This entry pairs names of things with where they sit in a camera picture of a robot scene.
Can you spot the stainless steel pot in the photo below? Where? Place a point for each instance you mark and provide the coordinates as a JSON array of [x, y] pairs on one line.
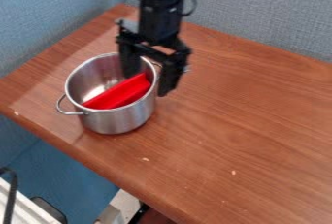
[[92, 78]]

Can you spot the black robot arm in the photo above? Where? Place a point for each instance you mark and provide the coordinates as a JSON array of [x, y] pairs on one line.
[[153, 38]]

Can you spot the table leg frame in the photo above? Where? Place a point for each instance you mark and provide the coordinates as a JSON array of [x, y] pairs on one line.
[[127, 210]]

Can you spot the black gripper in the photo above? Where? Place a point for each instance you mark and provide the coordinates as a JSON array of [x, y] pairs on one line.
[[153, 37]]

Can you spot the dark chair part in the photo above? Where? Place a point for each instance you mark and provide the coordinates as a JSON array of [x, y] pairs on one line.
[[50, 209]]

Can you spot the red block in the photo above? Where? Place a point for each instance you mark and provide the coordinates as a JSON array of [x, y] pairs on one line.
[[122, 94]]

